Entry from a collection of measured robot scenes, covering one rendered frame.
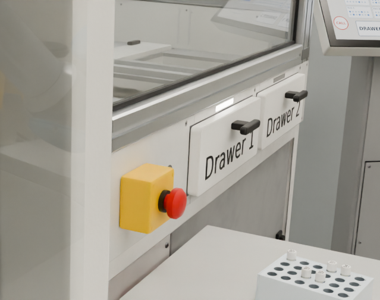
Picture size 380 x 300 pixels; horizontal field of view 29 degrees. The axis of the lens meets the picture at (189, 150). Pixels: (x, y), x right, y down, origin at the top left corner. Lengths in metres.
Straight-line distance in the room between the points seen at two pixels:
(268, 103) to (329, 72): 1.44
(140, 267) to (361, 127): 1.20
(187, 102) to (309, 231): 1.97
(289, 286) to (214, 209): 0.42
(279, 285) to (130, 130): 0.27
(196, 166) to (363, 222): 1.17
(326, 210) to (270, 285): 2.04
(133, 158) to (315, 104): 1.98
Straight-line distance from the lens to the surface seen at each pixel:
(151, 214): 0.94
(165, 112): 1.04
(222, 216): 1.38
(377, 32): 2.02
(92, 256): 0.42
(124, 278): 1.05
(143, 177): 0.94
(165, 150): 1.05
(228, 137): 1.24
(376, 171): 2.21
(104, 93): 0.40
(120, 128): 0.92
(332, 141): 2.90
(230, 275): 1.04
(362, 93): 2.15
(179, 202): 0.94
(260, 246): 1.14
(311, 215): 3.01
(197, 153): 1.13
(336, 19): 1.98
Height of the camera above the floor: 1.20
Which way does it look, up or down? 16 degrees down
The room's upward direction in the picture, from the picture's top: 3 degrees clockwise
